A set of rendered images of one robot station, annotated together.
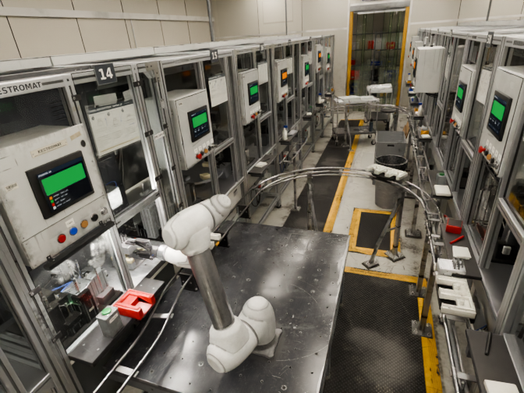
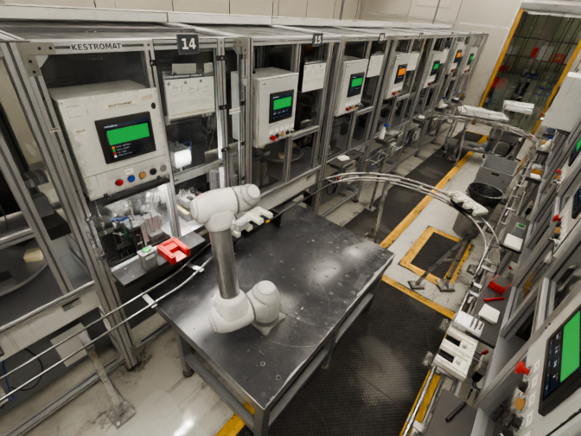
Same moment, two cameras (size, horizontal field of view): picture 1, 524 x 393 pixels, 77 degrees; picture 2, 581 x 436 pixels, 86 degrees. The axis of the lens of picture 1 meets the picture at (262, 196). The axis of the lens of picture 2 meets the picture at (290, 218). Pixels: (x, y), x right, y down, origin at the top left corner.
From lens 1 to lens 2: 37 cm
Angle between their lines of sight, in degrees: 16
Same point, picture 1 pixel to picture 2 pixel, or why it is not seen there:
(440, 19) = not seen: outside the picture
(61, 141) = (131, 100)
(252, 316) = (256, 297)
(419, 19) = not seen: outside the picture
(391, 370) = (384, 386)
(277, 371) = (264, 348)
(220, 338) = (220, 305)
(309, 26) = (465, 18)
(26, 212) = (91, 155)
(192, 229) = (214, 209)
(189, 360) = (202, 310)
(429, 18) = not seen: outside the picture
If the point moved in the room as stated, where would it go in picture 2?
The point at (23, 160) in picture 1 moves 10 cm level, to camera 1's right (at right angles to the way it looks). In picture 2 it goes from (93, 111) to (113, 114)
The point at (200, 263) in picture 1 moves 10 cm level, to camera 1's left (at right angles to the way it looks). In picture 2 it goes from (217, 240) to (197, 234)
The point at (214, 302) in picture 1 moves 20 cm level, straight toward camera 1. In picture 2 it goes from (222, 275) to (209, 309)
